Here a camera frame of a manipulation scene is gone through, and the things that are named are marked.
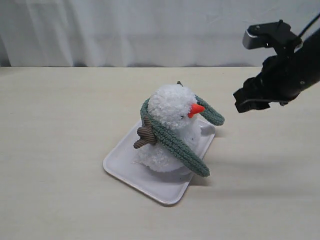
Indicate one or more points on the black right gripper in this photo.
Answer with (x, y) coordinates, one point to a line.
(280, 81)

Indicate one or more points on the green knitted scarf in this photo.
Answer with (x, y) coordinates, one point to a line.
(175, 140)

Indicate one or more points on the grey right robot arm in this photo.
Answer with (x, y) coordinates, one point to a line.
(312, 74)

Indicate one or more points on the white plush snowman toy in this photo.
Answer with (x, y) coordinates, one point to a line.
(175, 108)

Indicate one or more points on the white rectangular tray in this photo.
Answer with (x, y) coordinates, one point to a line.
(166, 188)

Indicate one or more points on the white backdrop curtain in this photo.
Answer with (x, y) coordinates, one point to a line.
(140, 33)

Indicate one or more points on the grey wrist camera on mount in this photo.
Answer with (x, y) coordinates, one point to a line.
(276, 35)

